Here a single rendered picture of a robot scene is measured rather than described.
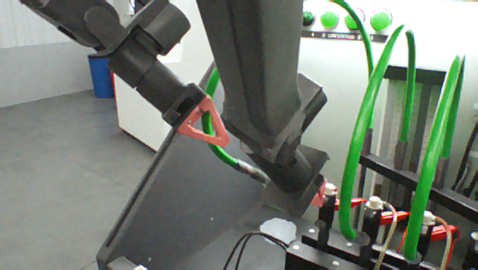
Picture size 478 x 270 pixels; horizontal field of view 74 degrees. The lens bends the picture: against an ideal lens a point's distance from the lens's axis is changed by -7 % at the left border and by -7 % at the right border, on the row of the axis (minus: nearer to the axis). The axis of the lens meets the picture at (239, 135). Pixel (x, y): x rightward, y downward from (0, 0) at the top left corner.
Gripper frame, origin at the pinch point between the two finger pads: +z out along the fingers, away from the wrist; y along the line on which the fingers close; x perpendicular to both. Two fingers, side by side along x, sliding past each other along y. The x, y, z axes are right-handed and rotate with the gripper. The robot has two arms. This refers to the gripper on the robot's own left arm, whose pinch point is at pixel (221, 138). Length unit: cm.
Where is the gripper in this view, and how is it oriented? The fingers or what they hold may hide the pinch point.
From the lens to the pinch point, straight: 52.7
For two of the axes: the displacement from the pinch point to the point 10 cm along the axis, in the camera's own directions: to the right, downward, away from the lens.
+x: -6.4, 7.6, -0.7
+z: 7.3, 6.3, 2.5
